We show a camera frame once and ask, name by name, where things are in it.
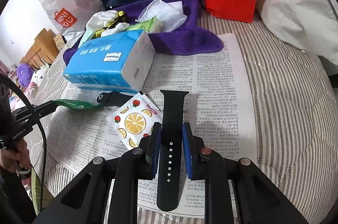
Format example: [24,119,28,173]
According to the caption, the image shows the long black watch strap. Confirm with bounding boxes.
[156,89,190,212]

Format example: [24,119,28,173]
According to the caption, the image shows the cream canvas bag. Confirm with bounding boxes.
[256,0,337,64]

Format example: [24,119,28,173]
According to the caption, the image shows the fruit print sachet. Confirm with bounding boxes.
[107,92,162,150]

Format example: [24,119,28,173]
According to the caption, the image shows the blue tissue pack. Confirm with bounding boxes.
[63,30,156,93]

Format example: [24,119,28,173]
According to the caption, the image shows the black cable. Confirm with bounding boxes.
[0,73,48,214]

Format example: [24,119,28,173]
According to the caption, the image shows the white Miniso plastic bag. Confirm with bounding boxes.
[39,0,104,41]

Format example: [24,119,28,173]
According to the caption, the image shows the green wet wipes pack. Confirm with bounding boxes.
[127,16,163,33]

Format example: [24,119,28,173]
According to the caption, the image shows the sheer white drawstring pouch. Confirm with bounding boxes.
[136,0,187,33]

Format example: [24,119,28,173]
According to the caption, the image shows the wooden furniture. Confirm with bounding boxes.
[20,29,66,70]

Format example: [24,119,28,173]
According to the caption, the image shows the purple plush toy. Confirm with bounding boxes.
[17,63,34,87]

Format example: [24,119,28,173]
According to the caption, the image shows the purple towel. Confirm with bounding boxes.
[63,0,224,64]

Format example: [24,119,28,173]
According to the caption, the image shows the white plush toy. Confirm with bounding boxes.
[31,64,50,87]

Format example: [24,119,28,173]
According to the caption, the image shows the yellow black armband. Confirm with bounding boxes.
[93,11,127,38]

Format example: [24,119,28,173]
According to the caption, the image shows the white glove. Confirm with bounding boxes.
[78,10,130,48]

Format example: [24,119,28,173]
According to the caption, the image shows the person's left hand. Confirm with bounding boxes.
[1,139,30,182]

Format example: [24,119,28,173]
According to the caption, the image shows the white sponge block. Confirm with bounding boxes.
[168,1,183,14]

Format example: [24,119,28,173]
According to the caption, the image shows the small green packet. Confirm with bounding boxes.
[52,99,102,110]

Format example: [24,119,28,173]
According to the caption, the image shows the striped bed cover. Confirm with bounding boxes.
[33,13,337,223]

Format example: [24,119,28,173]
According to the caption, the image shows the short black watch strap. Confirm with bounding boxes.
[96,91,139,108]

